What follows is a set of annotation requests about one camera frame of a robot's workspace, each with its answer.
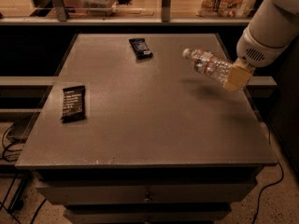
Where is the clear plastic water bottle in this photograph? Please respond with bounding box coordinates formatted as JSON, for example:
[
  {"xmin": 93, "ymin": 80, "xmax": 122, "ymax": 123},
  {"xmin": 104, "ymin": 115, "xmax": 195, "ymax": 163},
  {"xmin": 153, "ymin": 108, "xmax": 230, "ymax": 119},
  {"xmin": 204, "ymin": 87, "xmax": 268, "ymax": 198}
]
[{"xmin": 182, "ymin": 49, "xmax": 233, "ymax": 86}]

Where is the grey metal shelf rail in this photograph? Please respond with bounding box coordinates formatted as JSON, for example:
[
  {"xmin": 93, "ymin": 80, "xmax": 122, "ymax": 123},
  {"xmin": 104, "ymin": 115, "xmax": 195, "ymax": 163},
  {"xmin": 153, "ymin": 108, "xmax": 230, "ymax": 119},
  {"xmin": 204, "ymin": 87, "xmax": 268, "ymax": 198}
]
[{"xmin": 0, "ymin": 17, "xmax": 250, "ymax": 27}]

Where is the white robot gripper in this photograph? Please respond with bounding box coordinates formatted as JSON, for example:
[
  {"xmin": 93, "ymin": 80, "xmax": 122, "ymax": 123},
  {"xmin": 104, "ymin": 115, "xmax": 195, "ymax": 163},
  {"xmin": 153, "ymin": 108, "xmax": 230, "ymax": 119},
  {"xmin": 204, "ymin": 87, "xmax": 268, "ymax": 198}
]
[{"xmin": 223, "ymin": 26, "xmax": 288, "ymax": 91}]

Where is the black cables left floor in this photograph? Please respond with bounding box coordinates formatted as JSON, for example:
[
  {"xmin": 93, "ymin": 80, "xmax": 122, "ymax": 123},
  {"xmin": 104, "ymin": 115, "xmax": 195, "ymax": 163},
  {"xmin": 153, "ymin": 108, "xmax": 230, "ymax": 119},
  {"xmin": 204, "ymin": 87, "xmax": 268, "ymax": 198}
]
[{"xmin": 0, "ymin": 115, "xmax": 48, "ymax": 224}]

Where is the clear plastic container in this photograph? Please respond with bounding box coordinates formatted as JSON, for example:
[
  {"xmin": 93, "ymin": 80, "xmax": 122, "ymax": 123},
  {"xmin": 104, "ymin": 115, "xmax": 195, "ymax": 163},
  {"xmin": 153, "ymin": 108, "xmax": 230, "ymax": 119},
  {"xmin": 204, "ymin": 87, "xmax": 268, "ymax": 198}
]
[{"xmin": 81, "ymin": 0, "xmax": 117, "ymax": 17}]

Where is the dark blue snack packet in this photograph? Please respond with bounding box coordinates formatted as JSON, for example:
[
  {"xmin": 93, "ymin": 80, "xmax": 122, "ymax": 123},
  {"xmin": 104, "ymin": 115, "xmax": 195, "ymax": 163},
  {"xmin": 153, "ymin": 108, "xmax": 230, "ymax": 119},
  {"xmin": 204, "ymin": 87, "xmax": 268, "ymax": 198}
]
[{"xmin": 129, "ymin": 38, "xmax": 152, "ymax": 60}]

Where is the black floor cable right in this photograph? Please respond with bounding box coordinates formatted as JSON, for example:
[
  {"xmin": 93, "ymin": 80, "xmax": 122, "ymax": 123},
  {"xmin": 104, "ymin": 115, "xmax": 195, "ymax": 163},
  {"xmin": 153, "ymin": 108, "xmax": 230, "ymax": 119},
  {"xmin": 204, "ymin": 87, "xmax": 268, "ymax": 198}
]
[{"xmin": 250, "ymin": 121, "xmax": 285, "ymax": 224}]

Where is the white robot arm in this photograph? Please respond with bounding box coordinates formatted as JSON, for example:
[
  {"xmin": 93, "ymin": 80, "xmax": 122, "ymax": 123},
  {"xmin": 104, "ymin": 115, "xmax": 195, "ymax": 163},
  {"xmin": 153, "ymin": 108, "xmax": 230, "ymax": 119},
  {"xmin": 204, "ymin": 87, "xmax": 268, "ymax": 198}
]
[{"xmin": 223, "ymin": 0, "xmax": 299, "ymax": 91}]

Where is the upper cabinet drawer with knob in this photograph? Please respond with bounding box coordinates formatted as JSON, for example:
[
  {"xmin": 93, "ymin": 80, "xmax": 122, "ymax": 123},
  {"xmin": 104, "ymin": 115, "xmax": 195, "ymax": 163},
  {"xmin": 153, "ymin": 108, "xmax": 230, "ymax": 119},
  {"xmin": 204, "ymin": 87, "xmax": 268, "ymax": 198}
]
[{"xmin": 36, "ymin": 178, "xmax": 257, "ymax": 206}]

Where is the black rxbar chocolate wrapper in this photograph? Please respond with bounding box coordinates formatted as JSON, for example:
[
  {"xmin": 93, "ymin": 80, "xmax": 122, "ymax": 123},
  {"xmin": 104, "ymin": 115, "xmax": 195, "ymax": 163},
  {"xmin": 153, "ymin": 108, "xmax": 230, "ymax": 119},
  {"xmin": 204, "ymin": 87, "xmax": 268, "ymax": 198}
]
[{"xmin": 61, "ymin": 86, "xmax": 85, "ymax": 122}]

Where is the lower cabinet drawer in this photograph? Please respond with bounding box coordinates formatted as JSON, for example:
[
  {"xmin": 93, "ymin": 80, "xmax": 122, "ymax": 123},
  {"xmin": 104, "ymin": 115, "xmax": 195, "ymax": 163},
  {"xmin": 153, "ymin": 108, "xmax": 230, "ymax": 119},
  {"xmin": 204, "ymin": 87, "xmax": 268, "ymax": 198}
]
[{"xmin": 64, "ymin": 203, "xmax": 231, "ymax": 224}]

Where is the colourful snack bag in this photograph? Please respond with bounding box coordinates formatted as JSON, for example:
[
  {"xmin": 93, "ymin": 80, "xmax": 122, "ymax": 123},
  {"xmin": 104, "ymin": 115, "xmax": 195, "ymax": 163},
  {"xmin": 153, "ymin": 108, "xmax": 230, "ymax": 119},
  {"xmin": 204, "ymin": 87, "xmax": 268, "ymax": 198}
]
[{"xmin": 196, "ymin": 0, "xmax": 257, "ymax": 18}]

